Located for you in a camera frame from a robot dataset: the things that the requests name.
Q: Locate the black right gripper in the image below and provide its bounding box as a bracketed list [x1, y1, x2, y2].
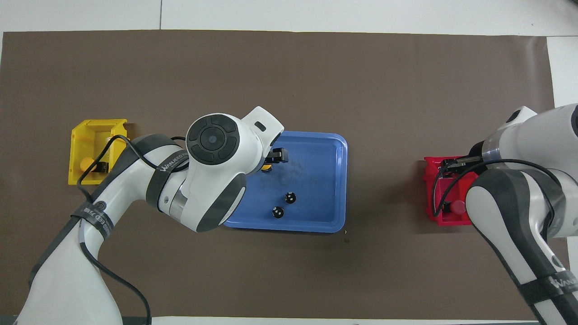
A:
[441, 155, 483, 175]

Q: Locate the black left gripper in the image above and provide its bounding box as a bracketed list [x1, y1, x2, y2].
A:
[265, 148, 289, 166]

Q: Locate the red plastic storage bin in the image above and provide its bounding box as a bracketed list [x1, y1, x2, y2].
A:
[423, 156, 484, 226]

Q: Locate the blue plastic tray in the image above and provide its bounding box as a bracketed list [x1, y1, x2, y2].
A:
[224, 131, 348, 233]

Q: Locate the brown paper table mat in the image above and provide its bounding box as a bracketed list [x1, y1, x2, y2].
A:
[0, 30, 574, 321]

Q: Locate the yellow plastic storage bin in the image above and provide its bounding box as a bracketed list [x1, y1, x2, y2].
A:
[68, 119, 131, 186]

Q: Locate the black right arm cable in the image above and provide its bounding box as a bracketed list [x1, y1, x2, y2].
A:
[432, 159, 565, 240]

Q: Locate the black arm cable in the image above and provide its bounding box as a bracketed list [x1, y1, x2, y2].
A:
[77, 135, 152, 325]
[432, 159, 565, 240]

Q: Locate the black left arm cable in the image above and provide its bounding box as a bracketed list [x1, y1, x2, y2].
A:
[77, 135, 152, 325]

